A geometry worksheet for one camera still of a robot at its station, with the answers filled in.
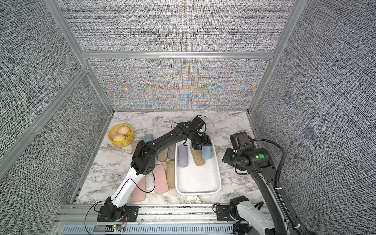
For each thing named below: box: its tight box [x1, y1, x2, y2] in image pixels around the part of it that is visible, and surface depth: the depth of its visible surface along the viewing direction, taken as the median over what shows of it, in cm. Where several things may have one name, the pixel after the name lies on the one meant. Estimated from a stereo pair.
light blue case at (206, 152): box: [201, 145, 213, 160], surface depth 88 cm
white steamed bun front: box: [112, 133, 126, 142], surface depth 99 cm
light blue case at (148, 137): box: [143, 133, 154, 143], surface depth 105 cm
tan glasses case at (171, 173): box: [166, 160, 176, 189], surface depth 86 cm
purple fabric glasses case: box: [177, 143, 188, 168], surface depth 92 cm
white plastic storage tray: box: [174, 142, 222, 196], surface depth 87 cm
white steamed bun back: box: [118, 125, 130, 135], surface depth 102 cm
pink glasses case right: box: [153, 163, 169, 195], surface depth 84 cm
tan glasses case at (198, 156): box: [189, 146, 206, 167], surface depth 92 cm
